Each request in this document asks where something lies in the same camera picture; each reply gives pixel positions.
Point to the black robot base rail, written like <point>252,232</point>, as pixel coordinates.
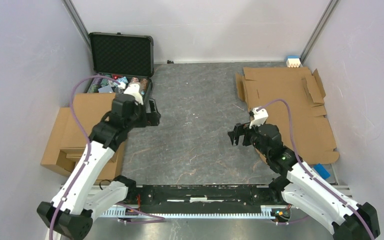
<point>203,199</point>

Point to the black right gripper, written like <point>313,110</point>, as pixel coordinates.
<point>239,129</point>

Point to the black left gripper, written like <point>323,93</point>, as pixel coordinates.
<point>149,118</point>

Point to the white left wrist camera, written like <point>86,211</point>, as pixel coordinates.
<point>132,89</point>

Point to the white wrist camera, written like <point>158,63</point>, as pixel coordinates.
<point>132,89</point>
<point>259,116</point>

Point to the black poker chip case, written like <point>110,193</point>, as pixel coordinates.
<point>121,58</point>

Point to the blue green striped block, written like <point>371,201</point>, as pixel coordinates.
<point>321,171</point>

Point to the lower flat cardboard sheet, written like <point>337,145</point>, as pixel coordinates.
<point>296,97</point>

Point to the white blue toy block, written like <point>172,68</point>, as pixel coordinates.
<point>293,61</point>

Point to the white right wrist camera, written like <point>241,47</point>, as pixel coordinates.
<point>259,116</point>

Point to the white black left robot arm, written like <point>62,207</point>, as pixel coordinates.
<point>71,213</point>

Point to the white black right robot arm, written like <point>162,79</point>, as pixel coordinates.
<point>300,186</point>

